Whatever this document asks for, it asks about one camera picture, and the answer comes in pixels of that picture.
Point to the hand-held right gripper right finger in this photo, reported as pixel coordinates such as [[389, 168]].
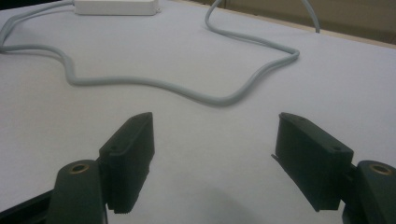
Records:
[[314, 155]]

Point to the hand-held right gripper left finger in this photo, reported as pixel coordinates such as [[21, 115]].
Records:
[[127, 155]]

